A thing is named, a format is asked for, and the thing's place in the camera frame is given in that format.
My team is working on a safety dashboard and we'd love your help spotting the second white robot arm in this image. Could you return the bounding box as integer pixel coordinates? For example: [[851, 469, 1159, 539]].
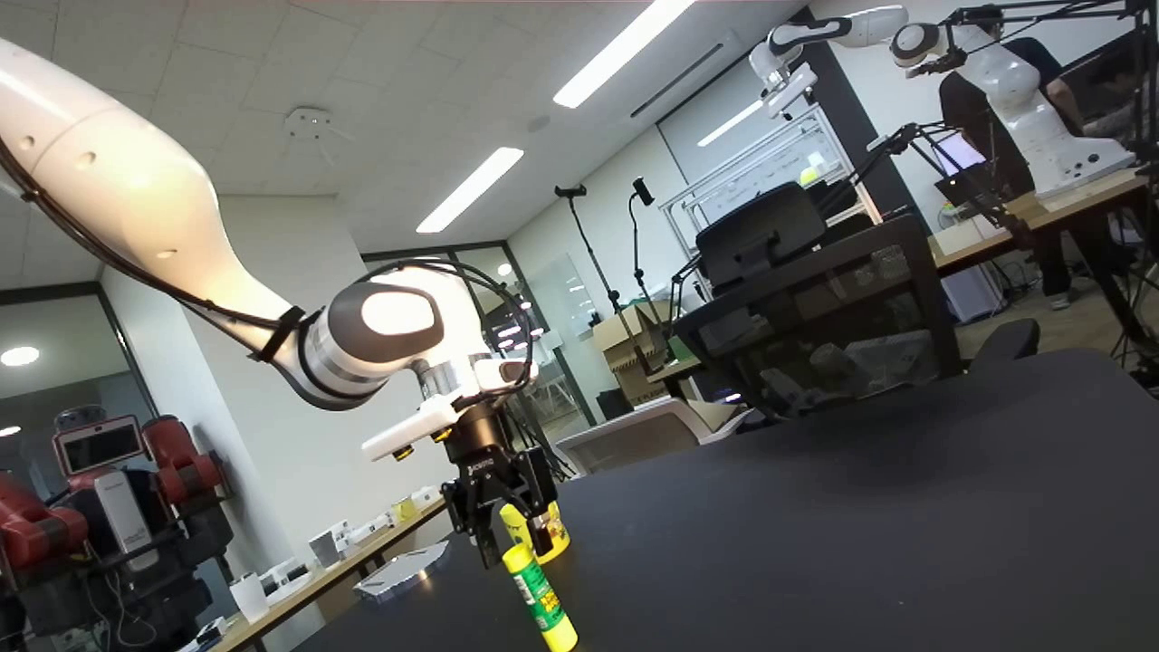
[[749, 3, 1136, 199]]

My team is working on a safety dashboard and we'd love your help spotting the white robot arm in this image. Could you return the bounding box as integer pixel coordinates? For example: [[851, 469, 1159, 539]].
[[0, 38, 569, 560]]

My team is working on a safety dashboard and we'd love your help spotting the wooden side table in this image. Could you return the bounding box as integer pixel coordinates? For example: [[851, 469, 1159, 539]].
[[209, 501, 445, 652]]

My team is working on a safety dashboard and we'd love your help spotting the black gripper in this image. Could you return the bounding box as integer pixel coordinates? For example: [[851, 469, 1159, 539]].
[[441, 401, 565, 568]]

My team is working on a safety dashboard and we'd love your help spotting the black shelving cart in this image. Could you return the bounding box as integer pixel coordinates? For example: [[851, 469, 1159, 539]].
[[674, 221, 959, 420]]

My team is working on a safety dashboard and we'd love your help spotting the yellow green mug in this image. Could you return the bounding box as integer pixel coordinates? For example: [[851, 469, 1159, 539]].
[[530, 501, 574, 566]]

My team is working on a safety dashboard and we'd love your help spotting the red Baxter robot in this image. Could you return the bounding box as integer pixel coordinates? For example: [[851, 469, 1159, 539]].
[[0, 416, 233, 652]]

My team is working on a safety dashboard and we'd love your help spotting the black camera tripod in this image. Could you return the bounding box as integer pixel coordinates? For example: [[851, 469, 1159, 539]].
[[554, 184, 652, 378]]

